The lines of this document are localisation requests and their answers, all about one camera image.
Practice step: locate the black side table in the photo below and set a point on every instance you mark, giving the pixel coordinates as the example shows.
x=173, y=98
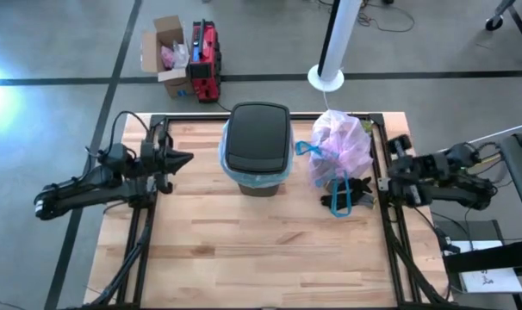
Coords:
x=521, y=172

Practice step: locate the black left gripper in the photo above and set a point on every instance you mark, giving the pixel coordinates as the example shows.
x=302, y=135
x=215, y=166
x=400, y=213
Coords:
x=153, y=161

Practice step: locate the clear pink plastic packaging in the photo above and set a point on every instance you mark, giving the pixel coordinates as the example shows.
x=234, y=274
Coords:
x=170, y=56

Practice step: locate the open cardboard box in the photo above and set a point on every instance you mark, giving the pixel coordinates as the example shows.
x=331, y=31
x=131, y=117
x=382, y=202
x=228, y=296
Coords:
x=175, y=82

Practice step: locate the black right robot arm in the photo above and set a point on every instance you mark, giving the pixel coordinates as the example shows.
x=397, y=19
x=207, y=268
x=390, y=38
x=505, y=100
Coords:
x=459, y=189

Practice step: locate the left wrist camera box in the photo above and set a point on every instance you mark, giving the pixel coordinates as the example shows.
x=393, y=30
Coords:
x=116, y=157

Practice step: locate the black caster wheel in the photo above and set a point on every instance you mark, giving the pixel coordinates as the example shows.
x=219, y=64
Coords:
x=495, y=23

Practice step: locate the dark plastic trash bin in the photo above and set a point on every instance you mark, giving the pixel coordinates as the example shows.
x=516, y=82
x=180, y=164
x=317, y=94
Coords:
x=259, y=190

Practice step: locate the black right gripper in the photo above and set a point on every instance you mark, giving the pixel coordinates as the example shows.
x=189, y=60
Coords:
x=409, y=178

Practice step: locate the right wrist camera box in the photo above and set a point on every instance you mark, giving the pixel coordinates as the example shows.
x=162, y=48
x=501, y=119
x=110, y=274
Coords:
x=433, y=165

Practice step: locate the light blue trash bag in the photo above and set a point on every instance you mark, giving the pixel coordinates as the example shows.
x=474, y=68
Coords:
x=226, y=168

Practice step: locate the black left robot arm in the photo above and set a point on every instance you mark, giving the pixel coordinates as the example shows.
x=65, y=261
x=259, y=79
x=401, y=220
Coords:
x=84, y=191

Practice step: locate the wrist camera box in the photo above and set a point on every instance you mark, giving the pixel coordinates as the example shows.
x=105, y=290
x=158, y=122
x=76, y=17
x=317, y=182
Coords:
x=433, y=165
x=116, y=157

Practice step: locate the black work glove grey cuff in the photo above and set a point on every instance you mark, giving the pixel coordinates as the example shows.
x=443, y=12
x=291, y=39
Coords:
x=356, y=201
x=358, y=184

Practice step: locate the dark grey bin lid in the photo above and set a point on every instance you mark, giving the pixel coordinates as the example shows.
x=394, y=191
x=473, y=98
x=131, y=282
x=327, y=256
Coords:
x=257, y=135

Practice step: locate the red and black toolbox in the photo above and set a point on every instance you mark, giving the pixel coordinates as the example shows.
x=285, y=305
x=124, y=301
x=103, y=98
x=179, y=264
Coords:
x=205, y=64

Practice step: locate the black beam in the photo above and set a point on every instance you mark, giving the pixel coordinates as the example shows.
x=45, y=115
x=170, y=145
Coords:
x=493, y=257

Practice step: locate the white round pillar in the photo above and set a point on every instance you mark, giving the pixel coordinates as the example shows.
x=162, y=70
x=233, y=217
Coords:
x=338, y=39

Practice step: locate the white paper sheet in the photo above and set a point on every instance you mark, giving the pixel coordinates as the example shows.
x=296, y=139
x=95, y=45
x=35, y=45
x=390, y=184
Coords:
x=489, y=282

